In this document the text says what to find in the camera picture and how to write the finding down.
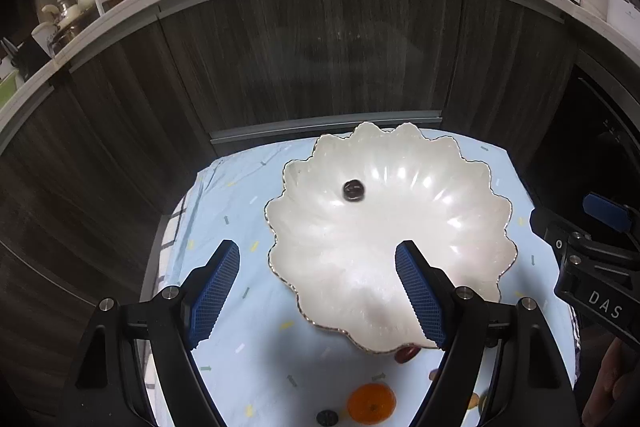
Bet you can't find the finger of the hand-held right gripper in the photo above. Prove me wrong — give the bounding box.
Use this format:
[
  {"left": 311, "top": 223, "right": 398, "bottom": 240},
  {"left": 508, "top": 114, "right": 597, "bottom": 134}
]
[
  {"left": 530, "top": 206, "right": 593, "bottom": 258},
  {"left": 582, "top": 192, "right": 640, "bottom": 240}
]

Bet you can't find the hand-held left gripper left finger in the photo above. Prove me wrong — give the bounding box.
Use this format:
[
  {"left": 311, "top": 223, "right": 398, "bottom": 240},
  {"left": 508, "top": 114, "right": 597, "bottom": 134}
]
[{"left": 75, "top": 239, "right": 241, "bottom": 427}]

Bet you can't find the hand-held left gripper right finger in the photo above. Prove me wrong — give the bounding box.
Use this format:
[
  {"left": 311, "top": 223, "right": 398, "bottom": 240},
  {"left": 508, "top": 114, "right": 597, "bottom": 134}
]
[{"left": 394, "top": 239, "right": 581, "bottom": 427}]

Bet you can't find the white scalloped bowl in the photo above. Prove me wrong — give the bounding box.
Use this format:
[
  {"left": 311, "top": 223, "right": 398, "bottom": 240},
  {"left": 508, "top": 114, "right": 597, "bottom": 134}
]
[{"left": 264, "top": 121, "right": 519, "bottom": 354}]

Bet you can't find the orange mandarin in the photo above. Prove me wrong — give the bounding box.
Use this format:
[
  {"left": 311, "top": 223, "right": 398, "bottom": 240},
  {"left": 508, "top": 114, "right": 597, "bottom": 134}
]
[{"left": 347, "top": 383, "right": 397, "bottom": 424}]

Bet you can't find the dark grape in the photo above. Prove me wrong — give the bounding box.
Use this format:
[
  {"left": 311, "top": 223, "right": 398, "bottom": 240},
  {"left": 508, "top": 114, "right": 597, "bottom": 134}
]
[{"left": 341, "top": 179, "right": 366, "bottom": 202}]

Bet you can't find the person's right hand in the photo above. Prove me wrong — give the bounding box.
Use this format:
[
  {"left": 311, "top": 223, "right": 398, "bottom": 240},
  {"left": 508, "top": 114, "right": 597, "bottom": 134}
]
[{"left": 580, "top": 339, "right": 640, "bottom": 427}]

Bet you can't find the checked cloth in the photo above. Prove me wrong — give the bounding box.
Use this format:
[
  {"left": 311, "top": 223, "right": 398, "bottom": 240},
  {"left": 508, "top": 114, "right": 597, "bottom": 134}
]
[{"left": 157, "top": 194, "right": 193, "bottom": 293}]

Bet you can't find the light blue patterned tablecloth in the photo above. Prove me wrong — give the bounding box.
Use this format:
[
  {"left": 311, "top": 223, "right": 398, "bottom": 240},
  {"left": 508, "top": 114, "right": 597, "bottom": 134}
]
[{"left": 141, "top": 124, "right": 583, "bottom": 427}]

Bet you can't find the black appliance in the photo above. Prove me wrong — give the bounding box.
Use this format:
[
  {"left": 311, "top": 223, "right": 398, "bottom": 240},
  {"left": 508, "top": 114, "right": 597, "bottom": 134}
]
[{"left": 515, "top": 62, "right": 640, "bottom": 228}]

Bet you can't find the white paper box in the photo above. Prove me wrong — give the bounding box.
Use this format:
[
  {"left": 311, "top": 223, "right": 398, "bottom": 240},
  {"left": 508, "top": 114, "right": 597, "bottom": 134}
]
[{"left": 605, "top": 0, "right": 640, "bottom": 38}]

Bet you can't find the dark wood kitchen cabinet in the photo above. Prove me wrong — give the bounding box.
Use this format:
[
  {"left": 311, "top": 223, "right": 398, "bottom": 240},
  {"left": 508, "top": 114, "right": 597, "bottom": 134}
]
[{"left": 0, "top": 0, "right": 581, "bottom": 398}]

